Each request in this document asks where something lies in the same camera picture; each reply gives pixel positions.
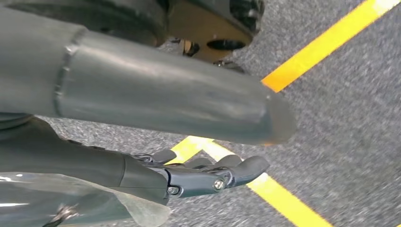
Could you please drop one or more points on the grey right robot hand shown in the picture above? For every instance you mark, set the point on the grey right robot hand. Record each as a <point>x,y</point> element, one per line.
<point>141,94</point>

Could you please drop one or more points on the clear plastic wrist guard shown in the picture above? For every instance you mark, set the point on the clear plastic wrist guard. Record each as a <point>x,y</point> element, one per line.
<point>78,206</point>

